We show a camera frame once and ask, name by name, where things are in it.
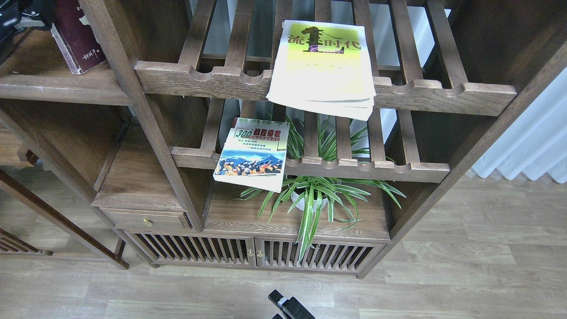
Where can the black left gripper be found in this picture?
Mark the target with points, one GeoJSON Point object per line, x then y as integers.
{"type": "Point", "coordinates": [17, 15]}

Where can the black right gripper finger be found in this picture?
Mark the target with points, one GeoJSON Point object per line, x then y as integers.
{"type": "Point", "coordinates": [291, 308]}

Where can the maroon hardcover book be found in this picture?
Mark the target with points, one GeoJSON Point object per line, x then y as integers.
{"type": "Point", "coordinates": [74, 37]}

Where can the right slatted cabinet door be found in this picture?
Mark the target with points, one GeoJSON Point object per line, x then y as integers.
{"type": "Point", "coordinates": [344, 257]}

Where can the slatted cabinet door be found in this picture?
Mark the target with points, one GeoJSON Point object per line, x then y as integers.
{"type": "Point", "coordinates": [344, 257]}
{"type": "Point", "coordinates": [197, 249]}

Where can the white plant pot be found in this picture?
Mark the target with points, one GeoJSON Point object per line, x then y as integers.
{"type": "Point", "coordinates": [299, 200]}

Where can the green spider plant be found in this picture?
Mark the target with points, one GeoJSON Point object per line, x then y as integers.
{"type": "Point", "coordinates": [312, 194]}

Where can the left slatted cabinet door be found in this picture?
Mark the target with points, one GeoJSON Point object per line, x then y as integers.
{"type": "Point", "coordinates": [197, 249]}

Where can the colorful illustrated paperback book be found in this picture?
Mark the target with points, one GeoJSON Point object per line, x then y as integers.
{"type": "Point", "coordinates": [254, 154]}

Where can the dark wooden bookshelf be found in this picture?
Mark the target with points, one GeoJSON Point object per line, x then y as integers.
{"type": "Point", "coordinates": [141, 132]}

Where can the wooden drawer with brass knob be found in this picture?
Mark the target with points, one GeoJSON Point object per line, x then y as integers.
{"type": "Point", "coordinates": [147, 219]}

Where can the yellow green cover book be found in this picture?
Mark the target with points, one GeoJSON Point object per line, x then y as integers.
{"type": "Point", "coordinates": [323, 68]}

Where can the white pleated curtain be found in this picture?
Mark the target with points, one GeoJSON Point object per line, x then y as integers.
{"type": "Point", "coordinates": [536, 143]}

